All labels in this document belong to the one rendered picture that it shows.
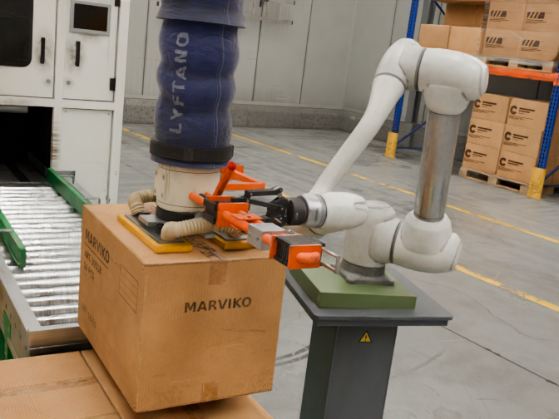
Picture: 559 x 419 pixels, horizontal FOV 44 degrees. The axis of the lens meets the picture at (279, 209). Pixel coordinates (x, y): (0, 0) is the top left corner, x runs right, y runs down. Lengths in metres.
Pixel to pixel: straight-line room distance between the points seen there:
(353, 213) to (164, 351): 0.61
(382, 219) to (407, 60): 0.57
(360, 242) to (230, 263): 0.72
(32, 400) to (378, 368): 1.18
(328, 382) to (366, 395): 0.16
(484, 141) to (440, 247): 7.92
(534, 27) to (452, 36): 1.39
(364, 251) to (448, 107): 0.59
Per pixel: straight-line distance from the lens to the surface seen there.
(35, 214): 3.89
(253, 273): 1.84
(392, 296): 2.38
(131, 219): 2.01
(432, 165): 2.24
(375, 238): 2.39
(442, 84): 2.13
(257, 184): 2.09
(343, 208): 1.84
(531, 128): 9.81
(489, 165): 10.18
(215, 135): 1.85
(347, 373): 2.53
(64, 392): 2.13
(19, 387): 2.16
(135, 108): 11.77
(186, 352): 1.84
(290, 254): 1.39
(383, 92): 2.09
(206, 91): 1.82
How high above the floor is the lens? 1.57
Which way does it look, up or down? 13 degrees down
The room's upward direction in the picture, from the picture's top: 7 degrees clockwise
